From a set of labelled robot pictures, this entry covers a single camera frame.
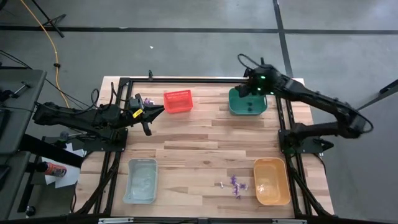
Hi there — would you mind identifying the orange spray can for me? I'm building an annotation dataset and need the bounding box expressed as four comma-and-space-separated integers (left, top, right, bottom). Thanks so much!
36, 161, 68, 178

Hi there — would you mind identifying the black diagonal beam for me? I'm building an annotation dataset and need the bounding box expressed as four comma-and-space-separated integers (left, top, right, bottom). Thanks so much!
20, 133, 85, 169

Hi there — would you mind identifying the white paper sheet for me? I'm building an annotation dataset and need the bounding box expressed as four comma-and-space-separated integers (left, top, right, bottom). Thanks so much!
42, 141, 86, 189

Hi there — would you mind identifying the grey side table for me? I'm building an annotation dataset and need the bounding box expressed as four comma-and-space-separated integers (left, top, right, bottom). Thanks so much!
0, 68, 47, 156

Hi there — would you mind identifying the yellow floor cable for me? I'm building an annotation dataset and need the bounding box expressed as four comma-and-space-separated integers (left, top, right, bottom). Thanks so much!
19, 0, 76, 121

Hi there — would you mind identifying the left wrist camera yellow sticker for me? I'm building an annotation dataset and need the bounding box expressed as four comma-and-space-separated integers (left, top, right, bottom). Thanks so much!
129, 96, 146, 119

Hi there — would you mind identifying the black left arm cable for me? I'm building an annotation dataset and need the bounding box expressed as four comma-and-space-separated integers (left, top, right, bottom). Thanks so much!
90, 82, 131, 113

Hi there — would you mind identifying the black tripod stand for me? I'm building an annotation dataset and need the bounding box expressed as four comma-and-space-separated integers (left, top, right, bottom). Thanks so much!
29, 0, 67, 39

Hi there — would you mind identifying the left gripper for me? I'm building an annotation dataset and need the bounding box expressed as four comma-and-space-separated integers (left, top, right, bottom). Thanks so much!
123, 93, 165, 137

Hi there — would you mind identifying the red plastic mesh basket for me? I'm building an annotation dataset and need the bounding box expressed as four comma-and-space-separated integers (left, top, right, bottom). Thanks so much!
163, 89, 194, 114

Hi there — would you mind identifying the black metal handle tool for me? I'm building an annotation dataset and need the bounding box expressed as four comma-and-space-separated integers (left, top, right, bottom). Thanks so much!
0, 81, 32, 102

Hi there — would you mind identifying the green plastic bin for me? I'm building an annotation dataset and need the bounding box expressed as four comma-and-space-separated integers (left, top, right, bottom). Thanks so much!
228, 87, 268, 116

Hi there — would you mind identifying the black slanted bar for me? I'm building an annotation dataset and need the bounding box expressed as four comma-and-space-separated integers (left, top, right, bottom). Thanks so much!
341, 79, 398, 119

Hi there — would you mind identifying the clear plastic bin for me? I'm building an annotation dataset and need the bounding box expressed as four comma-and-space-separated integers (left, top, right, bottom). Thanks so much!
123, 158, 159, 205

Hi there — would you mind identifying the thin black floor cable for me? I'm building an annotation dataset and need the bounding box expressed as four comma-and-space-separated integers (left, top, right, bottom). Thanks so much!
0, 49, 100, 121

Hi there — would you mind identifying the orange plastic bin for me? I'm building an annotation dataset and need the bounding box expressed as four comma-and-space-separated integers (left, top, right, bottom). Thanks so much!
252, 157, 292, 207

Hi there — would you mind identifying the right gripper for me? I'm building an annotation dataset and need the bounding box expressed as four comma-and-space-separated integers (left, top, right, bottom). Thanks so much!
235, 74, 268, 98

